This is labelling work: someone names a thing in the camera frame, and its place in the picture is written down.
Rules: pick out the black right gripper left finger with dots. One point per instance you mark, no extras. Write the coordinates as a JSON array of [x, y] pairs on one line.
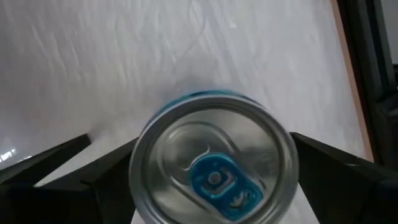
[[93, 193]]

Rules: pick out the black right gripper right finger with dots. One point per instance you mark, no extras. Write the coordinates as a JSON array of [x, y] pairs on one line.
[[342, 186]]

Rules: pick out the blue silver Red Bull can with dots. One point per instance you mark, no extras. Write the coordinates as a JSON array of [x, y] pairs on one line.
[[214, 140]]

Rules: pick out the black metal table frame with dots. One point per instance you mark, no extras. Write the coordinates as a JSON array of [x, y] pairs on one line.
[[367, 62]]

